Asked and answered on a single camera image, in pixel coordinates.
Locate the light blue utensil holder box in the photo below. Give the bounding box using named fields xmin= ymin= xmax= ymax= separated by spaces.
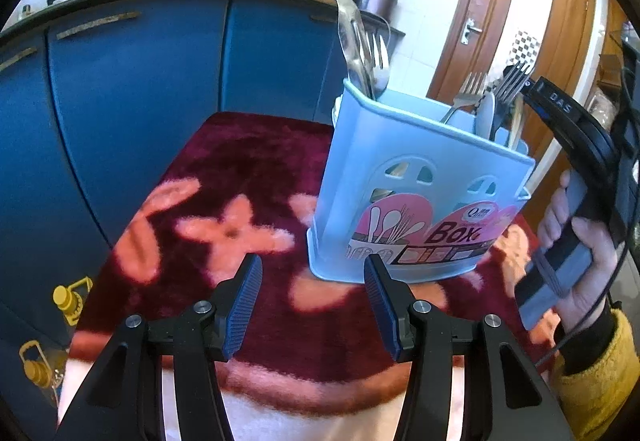
xmin=306 ymin=78 xmax=537 ymax=284

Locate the fork with white handle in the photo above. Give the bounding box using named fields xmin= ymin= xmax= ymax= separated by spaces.
xmin=440 ymin=71 xmax=488 ymax=124
xmin=364 ymin=32 xmax=392 ymax=92

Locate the wooden chopstick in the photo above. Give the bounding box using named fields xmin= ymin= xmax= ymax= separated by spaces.
xmin=507 ymin=94 xmax=526 ymax=149

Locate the metal door handle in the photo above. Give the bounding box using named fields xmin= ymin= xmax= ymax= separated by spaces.
xmin=460 ymin=17 xmax=483 ymax=45

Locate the silver fork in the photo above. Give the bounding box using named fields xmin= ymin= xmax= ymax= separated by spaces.
xmin=492 ymin=60 xmax=535 ymax=142

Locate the silver table knife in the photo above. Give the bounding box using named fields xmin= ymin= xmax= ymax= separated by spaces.
xmin=334 ymin=0 xmax=377 ymax=99

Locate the red flowered plush blanket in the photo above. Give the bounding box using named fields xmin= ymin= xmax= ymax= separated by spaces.
xmin=57 ymin=111 xmax=566 ymax=441

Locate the dark rice cooker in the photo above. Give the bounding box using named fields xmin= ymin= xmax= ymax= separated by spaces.
xmin=347 ymin=0 xmax=399 ymax=22

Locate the person's right forearm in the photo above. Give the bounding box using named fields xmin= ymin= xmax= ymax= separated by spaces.
xmin=547 ymin=301 xmax=640 ymax=441

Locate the white spoon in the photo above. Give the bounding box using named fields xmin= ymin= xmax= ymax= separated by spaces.
xmin=474 ymin=91 xmax=498 ymax=139

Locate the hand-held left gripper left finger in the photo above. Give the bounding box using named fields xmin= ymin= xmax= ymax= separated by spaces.
xmin=52 ymin=253 xmax=264 ymax=441

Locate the thin black cable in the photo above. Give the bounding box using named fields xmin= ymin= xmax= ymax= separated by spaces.
xmin=532 ymin=201 xmax=632 ymax=369

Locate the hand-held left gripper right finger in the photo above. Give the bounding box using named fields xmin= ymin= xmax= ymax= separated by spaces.
xmin=363 ymin=255 xmax=576 ymax=441

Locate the yellow capped bottle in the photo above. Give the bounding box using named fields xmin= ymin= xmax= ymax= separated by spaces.
xmin=19 ymin=341 xmax=68 ymax=389
xmin=52 ymin=276 xmax=95 ymax=327

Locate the person's right hand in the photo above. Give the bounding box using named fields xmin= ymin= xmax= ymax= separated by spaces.
xmin=537 ymin=170 xmax=632 ymax=337

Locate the blue kitchen base cabinet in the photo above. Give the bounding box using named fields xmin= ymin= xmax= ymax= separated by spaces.
xmin=0 ymin=0 xmax=406 ymax=402

